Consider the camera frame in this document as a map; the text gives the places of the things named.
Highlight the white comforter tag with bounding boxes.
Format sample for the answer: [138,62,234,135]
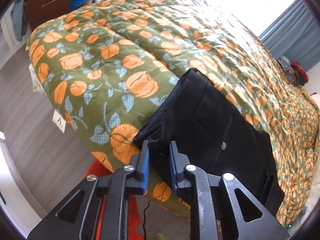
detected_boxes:
[52,110,66,133]

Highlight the green orange floral comforter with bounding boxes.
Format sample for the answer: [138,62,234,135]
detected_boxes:
[26,0,319,226]

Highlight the grey cloth on dresser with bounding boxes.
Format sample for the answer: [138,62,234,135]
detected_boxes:
[10,0,27,42]

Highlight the black cable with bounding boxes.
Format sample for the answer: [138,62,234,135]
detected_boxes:
[141,199,152,240]

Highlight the blue curtain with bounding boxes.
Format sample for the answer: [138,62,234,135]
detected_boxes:
[259,0,319,72]

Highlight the brown wooden dresser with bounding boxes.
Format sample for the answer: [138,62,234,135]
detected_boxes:
[24,0,71,31]

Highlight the pile of clothes by curtain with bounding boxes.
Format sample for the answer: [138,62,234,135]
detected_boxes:
[277,55,309,86]

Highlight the red fleece garment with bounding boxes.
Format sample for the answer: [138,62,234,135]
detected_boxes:
[87,160,145,239]

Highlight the blue clothes beside dresser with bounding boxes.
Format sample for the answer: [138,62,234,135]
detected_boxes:
[69,0,97,12]

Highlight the black pants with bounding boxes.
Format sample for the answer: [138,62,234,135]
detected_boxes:
[133,68,284,215]

